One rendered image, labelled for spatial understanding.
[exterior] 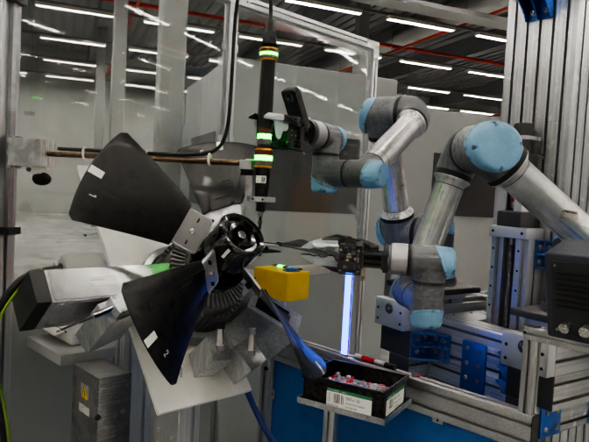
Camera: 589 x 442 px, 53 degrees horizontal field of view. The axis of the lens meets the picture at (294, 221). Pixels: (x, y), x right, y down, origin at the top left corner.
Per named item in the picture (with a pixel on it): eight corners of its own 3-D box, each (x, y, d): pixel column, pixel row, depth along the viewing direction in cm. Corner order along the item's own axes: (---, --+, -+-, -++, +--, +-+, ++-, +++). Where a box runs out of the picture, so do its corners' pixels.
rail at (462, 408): (260, 354, 194) (262, 331, 193) (270, 352, 196) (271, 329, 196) (529, 452, 129) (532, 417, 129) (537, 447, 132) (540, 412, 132)
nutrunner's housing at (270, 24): (251, 211, 141) (260, 17, 138) (254, 210, 144) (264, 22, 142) (266, 212, 140) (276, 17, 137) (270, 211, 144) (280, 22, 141)
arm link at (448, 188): (441, 123, 156) (378, 295, 156) (458, 118, 145) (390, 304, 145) (479, 139, 157) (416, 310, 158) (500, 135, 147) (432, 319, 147)
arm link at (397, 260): (407, 240, 142) (405, 274, 144) (388, 239, 143) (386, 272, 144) (408, 246, 135) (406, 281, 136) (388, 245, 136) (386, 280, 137)
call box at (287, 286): (251, 297, 192) (253, 266, 192) (274, 295, 199) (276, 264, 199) (286, 306, 181) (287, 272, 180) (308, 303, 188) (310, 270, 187)
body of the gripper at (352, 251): (337, 243, 136) (389, 246, 134) (340, 237, 145) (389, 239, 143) (335, 274, 137) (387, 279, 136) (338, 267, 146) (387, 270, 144)
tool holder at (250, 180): (235, 200, 140) (237, 159, 139) (243, 200, 146) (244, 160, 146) (272, 202, 138) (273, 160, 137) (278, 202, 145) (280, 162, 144)
